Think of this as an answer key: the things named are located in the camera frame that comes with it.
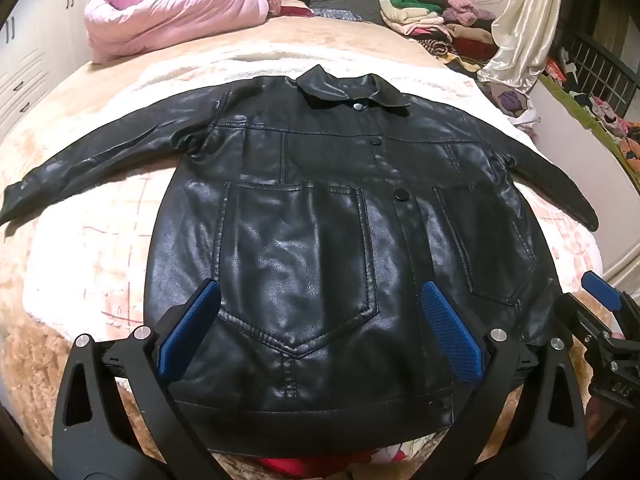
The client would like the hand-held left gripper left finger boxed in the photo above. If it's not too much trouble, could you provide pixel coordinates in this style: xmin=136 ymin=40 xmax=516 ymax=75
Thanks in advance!
xmin=52 ymin=280 xmax=226 ymax=480

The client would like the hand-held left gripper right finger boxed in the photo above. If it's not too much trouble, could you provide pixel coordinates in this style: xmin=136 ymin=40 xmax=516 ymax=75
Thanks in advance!
xmin=420 ymin=281 xmax=585 ymax=480

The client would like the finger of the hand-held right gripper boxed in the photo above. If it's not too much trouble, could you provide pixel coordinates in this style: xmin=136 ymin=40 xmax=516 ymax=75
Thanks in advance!
xmin=555 ymin=292 xmax=614 ymax=357
xmin=581 ymin=270 xmax=640 ymax=331

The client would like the black leather jacket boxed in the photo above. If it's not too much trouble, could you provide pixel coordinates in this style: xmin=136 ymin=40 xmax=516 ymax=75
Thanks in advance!
xmin=0 ymin=64 xmax=600 ymax=458

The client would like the heap of colourful clothes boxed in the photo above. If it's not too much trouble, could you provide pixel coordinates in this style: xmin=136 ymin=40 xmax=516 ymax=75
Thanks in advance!
xmin=545 ymin=55 xmax=640 ymax=173

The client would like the plastic bag of clothes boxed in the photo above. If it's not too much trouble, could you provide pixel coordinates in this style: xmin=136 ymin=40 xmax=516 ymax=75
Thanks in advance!
xmin=480 ymin=77 xmax=541 ymax=131

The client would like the pile of folded clothes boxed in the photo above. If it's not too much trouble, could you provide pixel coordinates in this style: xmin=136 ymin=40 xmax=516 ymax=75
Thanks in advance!
xmin=377 ymin=0 xmax=501 ymax=73

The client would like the bear printed white blanket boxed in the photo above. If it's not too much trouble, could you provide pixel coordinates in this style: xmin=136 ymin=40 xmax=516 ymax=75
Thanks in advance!
xmin=22 ymin=50 xmax=603 ymax=411

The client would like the green cloth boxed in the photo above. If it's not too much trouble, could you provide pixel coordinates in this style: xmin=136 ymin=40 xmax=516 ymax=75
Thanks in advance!
xmin=537 ymin=72 xmax=640 ymax=196

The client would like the cream satin curtain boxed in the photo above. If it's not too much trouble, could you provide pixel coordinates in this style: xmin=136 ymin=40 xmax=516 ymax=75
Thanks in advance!
xmin=477 ymin=0 xmax=571 ymax=96

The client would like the pink quilt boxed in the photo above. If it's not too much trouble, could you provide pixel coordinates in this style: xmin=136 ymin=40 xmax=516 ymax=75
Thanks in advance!
xmin=84 ymin=0 xmax=273 ymax=65

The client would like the white wardrobe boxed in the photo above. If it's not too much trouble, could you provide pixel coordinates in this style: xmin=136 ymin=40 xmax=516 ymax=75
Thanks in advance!
xmin=0 ymin=0 xmax=96 ymax=131

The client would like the dark red cloth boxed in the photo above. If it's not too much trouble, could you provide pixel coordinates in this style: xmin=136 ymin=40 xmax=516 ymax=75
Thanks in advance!
xmin=272 ymin=0 xmax=314 ymax=19

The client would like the blue floral cloth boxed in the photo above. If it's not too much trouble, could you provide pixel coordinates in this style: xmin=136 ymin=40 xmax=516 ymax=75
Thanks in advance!
xmin=310 ymin=7 xmax=364 ymax=24

